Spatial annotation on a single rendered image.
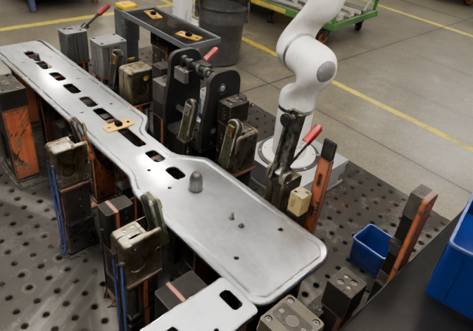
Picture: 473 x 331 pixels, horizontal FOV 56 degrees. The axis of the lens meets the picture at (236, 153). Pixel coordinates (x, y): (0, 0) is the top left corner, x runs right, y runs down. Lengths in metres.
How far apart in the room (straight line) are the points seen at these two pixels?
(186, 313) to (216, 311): 0.05
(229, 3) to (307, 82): 2.65
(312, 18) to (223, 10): 2.60
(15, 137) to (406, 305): 1.17
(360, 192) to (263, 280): 0.85
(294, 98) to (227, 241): 0.62
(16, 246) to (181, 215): 0.57
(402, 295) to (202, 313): 0.36
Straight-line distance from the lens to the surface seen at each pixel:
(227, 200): 1.02
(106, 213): 1.00
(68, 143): 1.13
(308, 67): 1.31
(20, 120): 1.49
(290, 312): 0.76
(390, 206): 1.63
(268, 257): 0.91
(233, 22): 4.01
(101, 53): 1.52
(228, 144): 1.13
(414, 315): 0.87
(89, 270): 1.28
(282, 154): 1.00
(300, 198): 0.96
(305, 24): 1.40
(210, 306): 0.82
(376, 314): 0.84
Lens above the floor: 1.66
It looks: 34 degrees down
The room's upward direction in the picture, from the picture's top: 7 degrees clockwise
